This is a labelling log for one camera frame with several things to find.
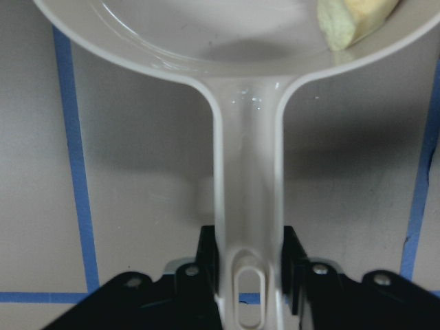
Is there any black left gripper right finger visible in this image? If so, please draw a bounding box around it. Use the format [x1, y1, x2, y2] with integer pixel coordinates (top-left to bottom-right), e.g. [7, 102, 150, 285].
[281, 226, 439, 329]

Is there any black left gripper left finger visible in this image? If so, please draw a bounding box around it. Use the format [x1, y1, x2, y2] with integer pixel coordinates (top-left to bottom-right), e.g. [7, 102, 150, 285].
[46, 225, 222, 329]

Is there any beige plastic dustpan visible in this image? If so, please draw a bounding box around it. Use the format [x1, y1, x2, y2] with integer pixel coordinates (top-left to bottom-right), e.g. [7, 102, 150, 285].
[37, 1, 439, 329]

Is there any yellow sponge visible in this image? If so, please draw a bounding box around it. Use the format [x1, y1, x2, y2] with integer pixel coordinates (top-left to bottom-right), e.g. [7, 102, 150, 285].
[317, 0, 356, 51]

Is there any pale yellow peel piece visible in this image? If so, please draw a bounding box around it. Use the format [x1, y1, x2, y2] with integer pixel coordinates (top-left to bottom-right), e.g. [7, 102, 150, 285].
[343, 0, 399, 48]

